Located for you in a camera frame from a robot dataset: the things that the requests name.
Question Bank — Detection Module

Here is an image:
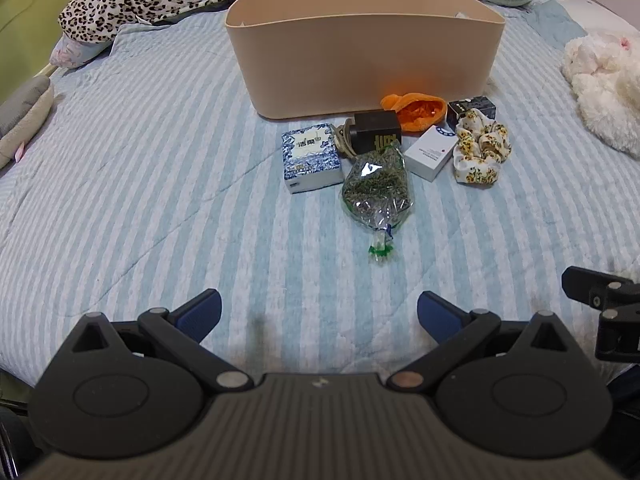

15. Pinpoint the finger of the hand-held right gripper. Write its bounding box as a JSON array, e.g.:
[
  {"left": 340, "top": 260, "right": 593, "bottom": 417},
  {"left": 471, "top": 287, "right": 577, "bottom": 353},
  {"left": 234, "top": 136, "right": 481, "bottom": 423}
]
[{"left": 561, "top": 266, "right": 640, "bottom": 363}]

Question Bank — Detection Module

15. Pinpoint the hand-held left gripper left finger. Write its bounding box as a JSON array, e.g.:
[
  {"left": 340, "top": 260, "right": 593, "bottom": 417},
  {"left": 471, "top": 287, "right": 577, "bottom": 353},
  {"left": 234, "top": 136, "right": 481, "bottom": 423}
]
[{"left": 69, "top": 288, "right": 254, "bottom": 393}]

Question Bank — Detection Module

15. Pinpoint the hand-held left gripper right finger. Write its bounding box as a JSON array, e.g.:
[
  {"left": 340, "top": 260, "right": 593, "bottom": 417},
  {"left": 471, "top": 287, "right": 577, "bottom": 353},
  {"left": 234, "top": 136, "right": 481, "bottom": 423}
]
[{"left": 386, "top": 290, "right": 571, "bottom": 393}]

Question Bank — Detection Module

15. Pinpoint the clear bag of dried herbs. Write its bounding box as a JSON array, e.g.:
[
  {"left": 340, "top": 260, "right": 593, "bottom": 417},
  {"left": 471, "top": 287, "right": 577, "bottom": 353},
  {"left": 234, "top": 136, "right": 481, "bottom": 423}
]
[{"left": 341, "top": 140, "right": 415, "bottom": 264}]

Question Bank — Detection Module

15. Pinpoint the small white box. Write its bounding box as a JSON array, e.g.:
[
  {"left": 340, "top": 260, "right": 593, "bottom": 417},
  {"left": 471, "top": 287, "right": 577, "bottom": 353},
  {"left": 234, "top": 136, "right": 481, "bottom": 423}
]
[{"left": 402, "top": 125, "right": 459, "bottom": 182}]

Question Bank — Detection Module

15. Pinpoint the floral fabric scrunchie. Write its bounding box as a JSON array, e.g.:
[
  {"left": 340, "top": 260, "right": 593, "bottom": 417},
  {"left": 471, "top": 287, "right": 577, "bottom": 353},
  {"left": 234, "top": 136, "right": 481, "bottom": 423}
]
[{"left": 452, "top": 108, "right": 512, "bottom": 186}]

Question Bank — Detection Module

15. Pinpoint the blue and white box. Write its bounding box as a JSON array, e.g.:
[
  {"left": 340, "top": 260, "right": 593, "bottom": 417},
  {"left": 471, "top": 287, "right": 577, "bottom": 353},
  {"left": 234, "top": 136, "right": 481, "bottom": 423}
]
[{"left": 280, "top": 123, "right": 345, "bottom": 195}]

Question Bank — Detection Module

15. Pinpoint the dark brown box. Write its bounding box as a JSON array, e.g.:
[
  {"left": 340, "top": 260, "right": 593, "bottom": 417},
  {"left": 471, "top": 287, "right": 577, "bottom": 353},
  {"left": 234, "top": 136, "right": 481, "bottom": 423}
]
[{"left": 347, "top": 109, "right": 403, "bottom": 155}]

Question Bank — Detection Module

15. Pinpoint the orange silicone pouch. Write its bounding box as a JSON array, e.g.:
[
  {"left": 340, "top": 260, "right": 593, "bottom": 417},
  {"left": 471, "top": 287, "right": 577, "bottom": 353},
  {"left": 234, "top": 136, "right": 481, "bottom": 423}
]
[{"left": 380, "top": 92, "right": 447, "bottom": 134}]

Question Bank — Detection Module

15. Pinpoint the small black box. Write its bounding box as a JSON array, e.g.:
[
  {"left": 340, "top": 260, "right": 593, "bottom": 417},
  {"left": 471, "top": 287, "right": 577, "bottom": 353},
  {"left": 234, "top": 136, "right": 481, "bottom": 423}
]
[{"left": 446, "top": 95, "right": 498, "bottom": 131}]

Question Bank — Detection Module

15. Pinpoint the beige plastic storage bin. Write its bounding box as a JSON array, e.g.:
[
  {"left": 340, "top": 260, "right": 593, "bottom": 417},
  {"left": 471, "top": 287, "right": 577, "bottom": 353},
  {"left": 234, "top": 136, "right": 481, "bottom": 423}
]
[{"left": 224, "top": 0, "right": 505, "bottom": 121}]

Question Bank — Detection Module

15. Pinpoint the striped blue bed quilt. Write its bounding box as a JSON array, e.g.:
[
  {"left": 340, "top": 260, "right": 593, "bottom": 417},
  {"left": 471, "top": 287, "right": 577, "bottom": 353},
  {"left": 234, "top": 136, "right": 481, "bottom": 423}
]
[{"left": 0, "top": 0, "right": 640, "bottom": 391}]

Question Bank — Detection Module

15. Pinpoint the white plush toy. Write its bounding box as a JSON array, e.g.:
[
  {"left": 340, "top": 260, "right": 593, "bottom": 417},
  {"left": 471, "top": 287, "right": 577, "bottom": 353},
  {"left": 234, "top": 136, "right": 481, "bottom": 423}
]
[{"left": 561, "top": 31, "right": 640, "bottom": 162}]

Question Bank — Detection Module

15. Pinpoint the grey and beige cushion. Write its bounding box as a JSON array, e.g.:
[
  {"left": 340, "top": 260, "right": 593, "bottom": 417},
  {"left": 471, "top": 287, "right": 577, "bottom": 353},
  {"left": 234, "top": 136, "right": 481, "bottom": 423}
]
[{"left": 0, "top": 75, "right": 55, "bottom": 170}]

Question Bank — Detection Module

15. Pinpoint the green wooden headboard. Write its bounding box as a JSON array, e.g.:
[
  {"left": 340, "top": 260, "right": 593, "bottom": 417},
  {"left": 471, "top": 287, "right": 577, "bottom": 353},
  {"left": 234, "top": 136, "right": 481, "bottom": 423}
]
[{"left": 0, "top": 0, "right": 108, "bottom": 102}]

